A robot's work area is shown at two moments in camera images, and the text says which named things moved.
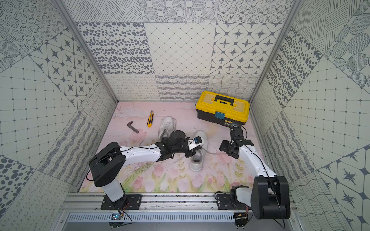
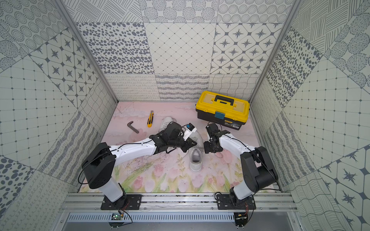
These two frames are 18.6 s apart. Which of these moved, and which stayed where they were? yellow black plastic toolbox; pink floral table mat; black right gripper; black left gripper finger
Moved: black left gripper finger; black right gripper
Stayed: pink floral table mat; yellow black plastic toolbox
